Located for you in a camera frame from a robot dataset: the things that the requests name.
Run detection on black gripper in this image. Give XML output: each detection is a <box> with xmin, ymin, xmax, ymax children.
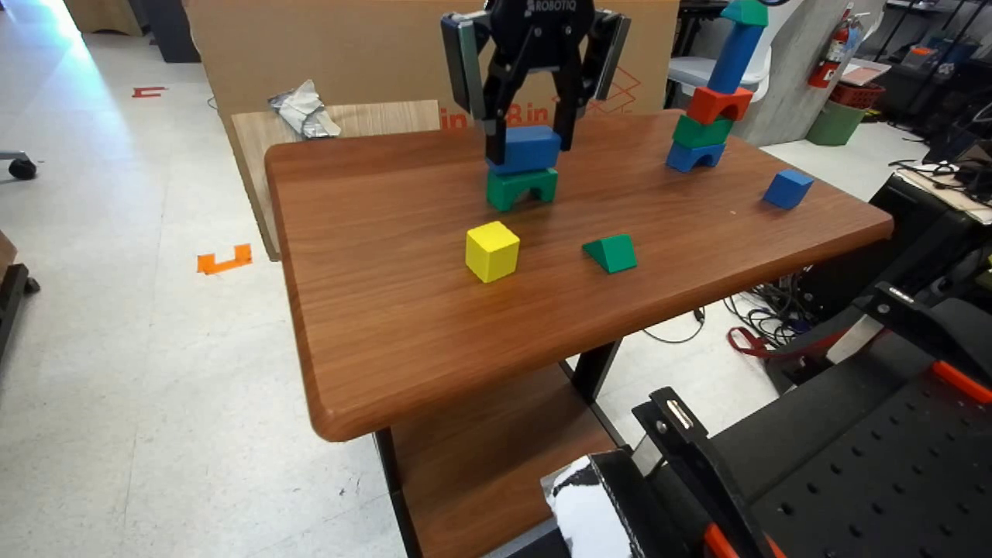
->
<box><xmin>479</xmin><ymin>0</ymin><xmax>605</xmax><ymax>167</ymax></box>

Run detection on blue rectangular block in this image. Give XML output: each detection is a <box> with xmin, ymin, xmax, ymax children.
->
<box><xmin>491</xmin><ymin>125</ymin><xmax>564</xmax><ymax>175</ymax></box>

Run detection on green arch block under rectangle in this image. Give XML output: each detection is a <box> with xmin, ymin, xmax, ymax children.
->
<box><xmin>482</xmin><ymin>165</ymin><xmax>562</xmax><ymax>217</ymax></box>

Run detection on yellow cube block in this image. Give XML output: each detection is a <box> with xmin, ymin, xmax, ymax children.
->
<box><xmin>460</xmin><ymin>217</ymin><xmax>522</xmax><ymax>286</ymax></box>

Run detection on blue arch block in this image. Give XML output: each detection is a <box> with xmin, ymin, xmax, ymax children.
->
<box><xmin>662</xmin><ymin>137</ymin><xmax>729</xmax><ymax>175</ymax></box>

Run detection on green wedge block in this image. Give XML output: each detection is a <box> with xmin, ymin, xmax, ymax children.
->
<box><xmin>580</xmin><ymin>233</ymin><xmax>640</xmax><ymax>280</ymax></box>

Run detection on green arch block in tower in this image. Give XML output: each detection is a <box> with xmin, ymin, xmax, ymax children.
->
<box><xmin>672</xmin><ymin>111</ymin><xmax>738</xmax><ymax>148</ymax></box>

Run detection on orange arch block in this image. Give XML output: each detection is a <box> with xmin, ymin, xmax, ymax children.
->
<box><xmin>686</xmin><ymin>82</ymin><xmax>757</xmax><ymax>128</ymax></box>

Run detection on green triangle block capping tower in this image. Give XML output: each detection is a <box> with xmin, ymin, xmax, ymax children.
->
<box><xmin>720</xmin><ymin>0</ymin><xmax>770</xmax><ymax>31</ymax></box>

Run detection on blue cube block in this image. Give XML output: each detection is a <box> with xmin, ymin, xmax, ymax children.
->
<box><xmin>758</xmin><ymin>167</ymin><xmax>817</xmax><ymax>214</ymax></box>

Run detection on large cardboard box red print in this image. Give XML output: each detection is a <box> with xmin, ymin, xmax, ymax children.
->
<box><xmin>183</xmin><ymin>0</ymin><xmax>681</xmax><ymax>117</ymax></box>

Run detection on white crumpled plastic bag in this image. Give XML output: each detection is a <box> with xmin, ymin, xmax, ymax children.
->
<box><xmin>267</xmin><ymin>76</ymin><xmax>345</xmax><ymax>141</ymax></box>

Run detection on green bin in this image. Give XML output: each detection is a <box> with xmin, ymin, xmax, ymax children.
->
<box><xmin>806</xmin><ymin>99</ymin><xmax>863</xmax><ymax>148</ymax></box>

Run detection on red fire extinguisher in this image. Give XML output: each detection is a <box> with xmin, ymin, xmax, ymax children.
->
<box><xmin>806</xmin><ymin>10</ymin><xmax>863</xmax><ymax>89</ymax></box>

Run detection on wooden lower table shelf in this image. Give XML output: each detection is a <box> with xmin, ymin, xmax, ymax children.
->
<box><xmin>383</xmin><ymin>360</ymin><xmax>622</xmax><ymax>558</ymax></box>

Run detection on black perforated mounting board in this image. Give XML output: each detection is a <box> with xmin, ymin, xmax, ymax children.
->
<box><xmin>710</xmin><ymin>296</ymin><xmax>992</xmax><ymax>558</ymax></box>

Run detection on black chair caster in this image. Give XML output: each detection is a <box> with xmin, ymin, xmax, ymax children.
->
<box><xmin>0</xmin><ymin>148</ymin><xmax>40</xmax><ymax>183</ymax></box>

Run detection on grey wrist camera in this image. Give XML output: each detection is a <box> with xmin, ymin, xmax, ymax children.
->
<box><xmin>439</xmin><ymin>5</ymin><xmax>633</xmax><ymax>117</ymax></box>

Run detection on tangled floor cables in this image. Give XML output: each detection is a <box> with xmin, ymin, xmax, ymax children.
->
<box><xmin>637</xmin><ymin>291</ymin><xmax>817</xmax><ymax>365</ymax></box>

